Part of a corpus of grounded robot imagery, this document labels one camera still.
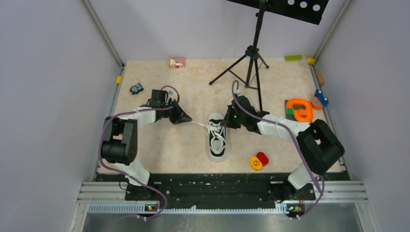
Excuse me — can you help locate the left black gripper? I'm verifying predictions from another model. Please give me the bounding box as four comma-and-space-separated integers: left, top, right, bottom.
161, 99, 191, 124

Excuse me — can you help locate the white shoelace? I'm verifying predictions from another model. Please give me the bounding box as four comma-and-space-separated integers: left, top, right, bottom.
193, 119, 227, 155

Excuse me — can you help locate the black white canvas sneaker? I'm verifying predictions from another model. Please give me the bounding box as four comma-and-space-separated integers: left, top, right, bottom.
207, 112, 227, 161

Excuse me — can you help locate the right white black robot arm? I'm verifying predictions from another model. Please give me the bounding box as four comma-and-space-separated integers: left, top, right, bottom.
221, 94, 345, 199

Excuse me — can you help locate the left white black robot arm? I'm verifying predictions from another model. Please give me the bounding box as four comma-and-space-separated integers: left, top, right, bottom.
99, 89, 192, 200

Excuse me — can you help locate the small blue black toy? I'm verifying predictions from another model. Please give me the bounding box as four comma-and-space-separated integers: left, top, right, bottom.
129, 83, 144, 95

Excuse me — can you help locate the black tripod stand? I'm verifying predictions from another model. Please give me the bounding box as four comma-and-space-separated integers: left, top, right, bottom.
208, 0, 269, 111

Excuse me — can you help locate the yellow plastic cylinder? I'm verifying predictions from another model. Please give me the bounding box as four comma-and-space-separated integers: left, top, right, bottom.
249, 156, 263, 171

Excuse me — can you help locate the red plastic cylinder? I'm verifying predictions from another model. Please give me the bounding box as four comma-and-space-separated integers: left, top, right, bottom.
256, 152, 269, 166

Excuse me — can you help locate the pink tangram puzzle box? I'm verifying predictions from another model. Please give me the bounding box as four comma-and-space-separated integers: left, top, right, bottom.
169, 57, 185, 69

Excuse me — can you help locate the dark grey square plate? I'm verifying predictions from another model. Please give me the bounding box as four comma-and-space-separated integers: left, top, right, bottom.
284, 100, 313, 123

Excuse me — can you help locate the small green block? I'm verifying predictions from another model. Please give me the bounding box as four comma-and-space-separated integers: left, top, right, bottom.
286, 108, 294, 116

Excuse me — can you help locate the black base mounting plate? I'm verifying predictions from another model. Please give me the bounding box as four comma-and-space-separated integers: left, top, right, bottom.
96, 173, 350, 210

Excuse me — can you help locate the green rectangular block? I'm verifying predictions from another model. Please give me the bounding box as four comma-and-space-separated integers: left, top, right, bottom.
284, 55, 303, 62

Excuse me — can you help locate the orange translucent cup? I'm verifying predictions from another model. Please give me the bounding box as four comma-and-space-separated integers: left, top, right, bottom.
311, 97, 323, 110

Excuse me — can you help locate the blue toy car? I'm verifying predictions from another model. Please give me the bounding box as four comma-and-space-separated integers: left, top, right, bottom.
314, 89, 329, 107

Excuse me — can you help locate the yellow corner block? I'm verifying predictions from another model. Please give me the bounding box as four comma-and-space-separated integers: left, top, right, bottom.
306, 57, 316, 65

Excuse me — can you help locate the black perforated stand tray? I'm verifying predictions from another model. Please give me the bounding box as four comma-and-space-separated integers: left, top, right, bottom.
231, 0, 329, 25

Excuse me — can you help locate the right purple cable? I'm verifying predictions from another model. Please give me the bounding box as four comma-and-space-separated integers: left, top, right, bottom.
231, 80, 325, 218

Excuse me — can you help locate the purple cable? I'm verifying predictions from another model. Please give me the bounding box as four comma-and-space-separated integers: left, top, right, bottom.
231, 80, 325, 218
97, 85, 181, 221

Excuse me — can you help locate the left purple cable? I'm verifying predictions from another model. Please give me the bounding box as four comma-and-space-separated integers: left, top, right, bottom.
97, 85, 181, 221

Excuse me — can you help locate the wooden block on frame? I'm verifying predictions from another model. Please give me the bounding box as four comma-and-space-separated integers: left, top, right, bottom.
315, 70, 325, 86

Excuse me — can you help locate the white slotted cable duct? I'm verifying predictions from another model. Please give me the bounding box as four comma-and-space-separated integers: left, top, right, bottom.
88, 203, 289, 214

